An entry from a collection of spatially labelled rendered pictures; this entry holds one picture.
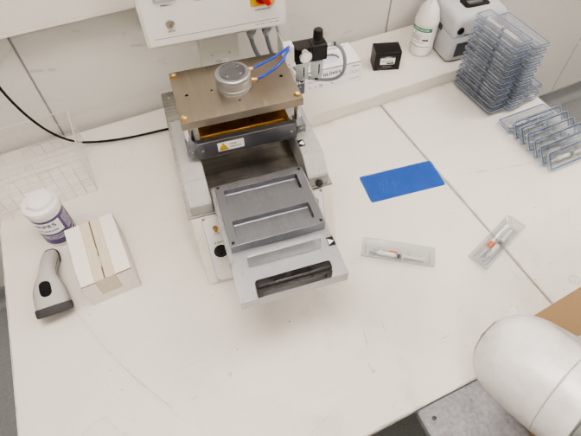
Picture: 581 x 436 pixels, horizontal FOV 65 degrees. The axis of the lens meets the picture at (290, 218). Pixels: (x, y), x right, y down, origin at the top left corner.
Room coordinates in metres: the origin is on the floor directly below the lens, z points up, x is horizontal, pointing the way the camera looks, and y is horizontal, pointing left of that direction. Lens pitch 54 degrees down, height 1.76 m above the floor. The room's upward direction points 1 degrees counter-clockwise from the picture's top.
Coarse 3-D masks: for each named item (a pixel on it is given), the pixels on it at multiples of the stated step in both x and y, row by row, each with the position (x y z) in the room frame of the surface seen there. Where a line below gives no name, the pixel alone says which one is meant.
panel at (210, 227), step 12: (324, 204) 0.67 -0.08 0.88; (216, 216) 0.62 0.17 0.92; (324, 216) 0.66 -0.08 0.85; (204, 228) 0.60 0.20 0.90; (216, 228) 0.59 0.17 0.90; (216, 240) 0.59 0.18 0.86; (216, 264) 0.56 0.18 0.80; (228, 264) 0.56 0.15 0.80; (216, 276) 0.54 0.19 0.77; (228, 276) 0.54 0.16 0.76
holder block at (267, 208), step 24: (216, 192) 0.62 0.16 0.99; (240, 192) 0.63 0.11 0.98; (264, 192) 0.63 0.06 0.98; (288, 192) 0.62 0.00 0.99; (240, 216) 0.56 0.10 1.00; (264, 216) 0.56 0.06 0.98; (288, 216) 0.57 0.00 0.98; (312, 216) 0.56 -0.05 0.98; (240, 240) 0.50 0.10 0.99; (264, 240) 0.50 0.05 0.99
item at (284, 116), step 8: (272, 112) 0.80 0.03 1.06; (280, 112) 0.80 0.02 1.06; (232, 120) 0.78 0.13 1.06; (240, 120) 0.78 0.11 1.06; (248, 120) 0.78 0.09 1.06; (256, 120) 0.78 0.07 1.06; (264, 120) 0.78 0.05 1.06; (272, 120) 0.78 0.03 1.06; (280, 120) 0.78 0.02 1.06; (200, 128) 0.76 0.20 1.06; (208, 128) 0.76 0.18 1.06; (216, 128) 0.76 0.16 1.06; (224, 128) 0.76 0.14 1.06; (232, 128) 0.75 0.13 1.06; (240, 128) 0.76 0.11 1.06; (248, 128) 0.76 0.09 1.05; (200, 136) 0.73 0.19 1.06; (208, 136) 0.73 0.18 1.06
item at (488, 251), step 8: (504, 224) 0.67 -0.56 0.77; (512, 224) 0.67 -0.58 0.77; (520, 224) 0.67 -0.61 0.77; (496, 232) 0.65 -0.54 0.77; (504, 232) 0.65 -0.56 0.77; (512, 232) 0.65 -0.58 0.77; (488, 240) 0.62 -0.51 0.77; (496, 240) 0.62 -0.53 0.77; (504, 240) 0.62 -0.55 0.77; (512, 240) 0.62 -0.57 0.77; (480, 248) 0.60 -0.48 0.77; (488, 248) 0.60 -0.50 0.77; (496, 248) 0.60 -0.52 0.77; (504, 248) 0.60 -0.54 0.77; (472, 256) 0.58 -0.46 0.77; (480, 256) 0.58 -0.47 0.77; (488, 256) 0.58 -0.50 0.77; (496, 256) 0.58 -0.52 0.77; (488, 264) 0.56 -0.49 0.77
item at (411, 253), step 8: (368, 240) 0.63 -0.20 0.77; (376, 240) 0.63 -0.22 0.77; (384, 240) 0.63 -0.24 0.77; (368, 248) 0.61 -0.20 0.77; (376, 248) 0.61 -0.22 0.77; (384, 248) 0.61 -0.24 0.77; (392, 248) 0.61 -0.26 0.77; (400, 248) 0.61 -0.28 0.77; (408, 248) 0.61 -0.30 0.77; (416, 248) 0.61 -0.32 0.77; (424, 248) 0.61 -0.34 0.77; (432, 248) 0.61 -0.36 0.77; (384, 256) 0.59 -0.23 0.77; (392, 256) 0.59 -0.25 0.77; (400, 256) 0.58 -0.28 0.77; (408, 256) 0.58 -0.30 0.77; (416, 256) 0.58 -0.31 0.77; (424, 256) 0.58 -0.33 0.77; (432, 256) 0.58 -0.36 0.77; (432, 264) 0.56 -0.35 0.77
